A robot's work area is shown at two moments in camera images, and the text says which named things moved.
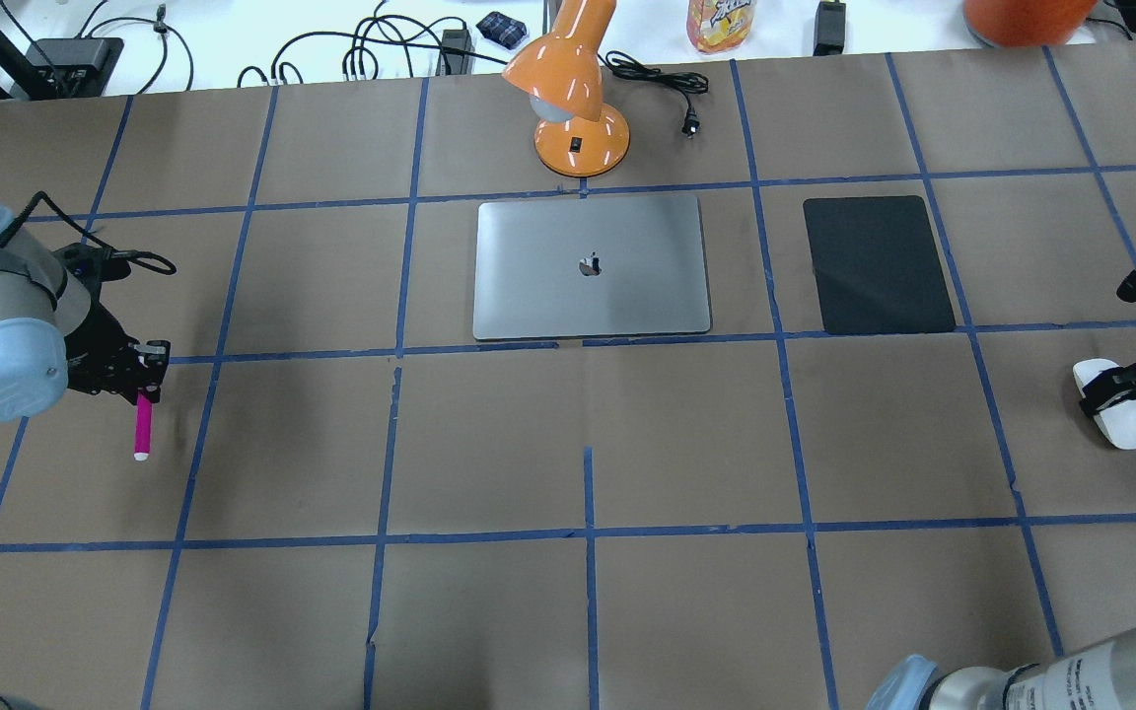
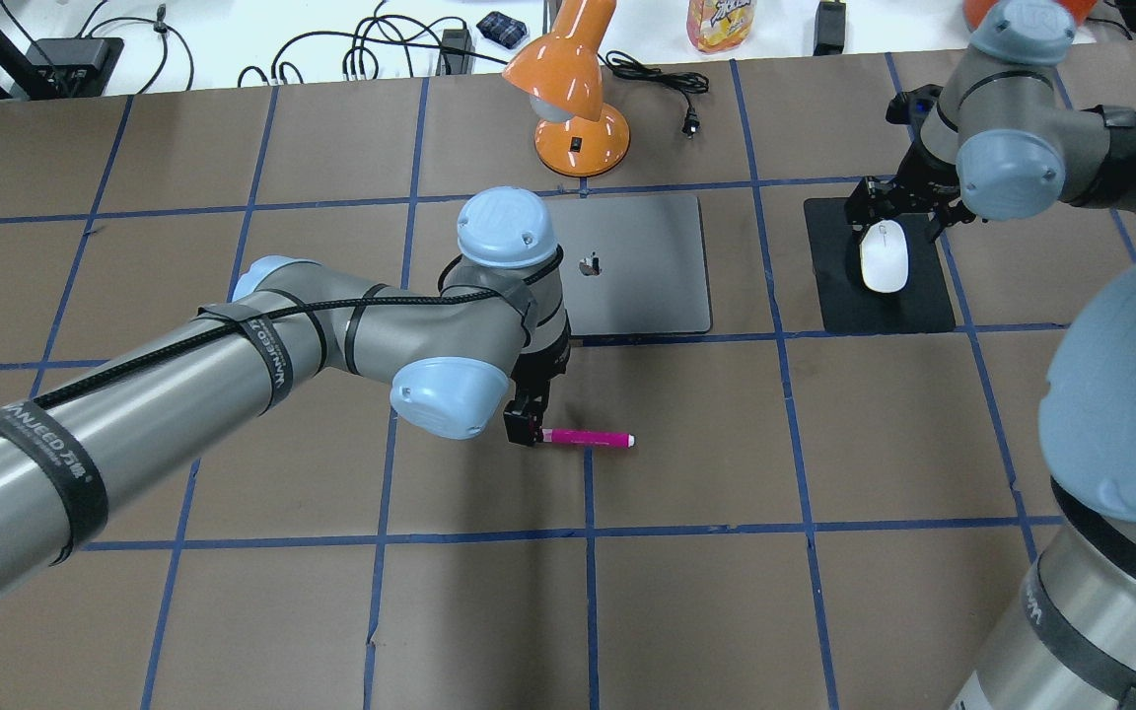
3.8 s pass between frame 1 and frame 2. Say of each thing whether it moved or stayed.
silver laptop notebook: stayed
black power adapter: stayed
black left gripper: moved
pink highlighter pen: moved
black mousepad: stayed
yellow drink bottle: stayed
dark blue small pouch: stayed
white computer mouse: moved
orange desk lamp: stayed
